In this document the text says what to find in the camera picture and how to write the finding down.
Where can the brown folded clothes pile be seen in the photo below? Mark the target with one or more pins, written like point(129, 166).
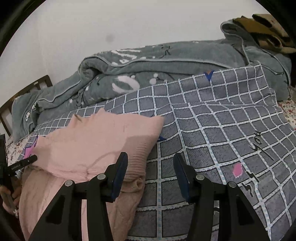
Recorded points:
point(267, 32)

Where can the grey-green fleece blanket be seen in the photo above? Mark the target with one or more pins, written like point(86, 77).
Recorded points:
point(109, 74)

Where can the pink ribbed knit sweater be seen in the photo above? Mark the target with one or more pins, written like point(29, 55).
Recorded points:
point(82, 150)

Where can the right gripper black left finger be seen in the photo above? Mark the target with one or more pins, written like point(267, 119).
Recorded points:
point(62, 218)

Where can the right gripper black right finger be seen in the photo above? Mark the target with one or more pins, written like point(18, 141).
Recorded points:
point(237, 218)

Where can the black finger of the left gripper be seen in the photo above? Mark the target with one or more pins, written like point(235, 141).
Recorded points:
point(21, 164)

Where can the person's left hand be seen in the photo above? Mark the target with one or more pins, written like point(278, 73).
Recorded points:
point(11, 199)

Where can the floral bed sheet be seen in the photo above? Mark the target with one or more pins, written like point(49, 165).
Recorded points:
point(13, 150)

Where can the grey checked duvet cover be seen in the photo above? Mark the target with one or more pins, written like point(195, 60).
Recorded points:
point(229, 128)

